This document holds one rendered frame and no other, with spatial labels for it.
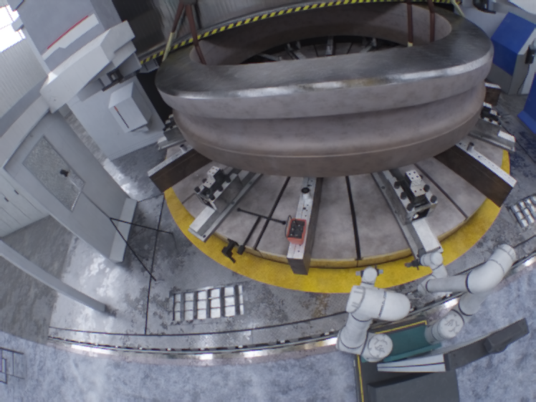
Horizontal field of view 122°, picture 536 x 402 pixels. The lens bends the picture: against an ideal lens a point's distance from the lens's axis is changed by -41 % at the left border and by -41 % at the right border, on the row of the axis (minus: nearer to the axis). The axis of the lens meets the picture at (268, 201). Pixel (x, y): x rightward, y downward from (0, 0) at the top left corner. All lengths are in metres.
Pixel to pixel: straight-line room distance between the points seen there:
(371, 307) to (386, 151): 1.50
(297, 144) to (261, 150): 0.35
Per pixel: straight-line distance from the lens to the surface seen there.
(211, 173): 2.81
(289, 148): 2.25
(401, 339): 1.91
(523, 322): 1.03
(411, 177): 2.42
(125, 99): 5.22
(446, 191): 3.16
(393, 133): 2.31
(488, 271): 1.26
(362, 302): 1.03
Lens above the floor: 2.57
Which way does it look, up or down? 49 degrees down
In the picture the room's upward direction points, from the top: 22 degrees counter-clockwise
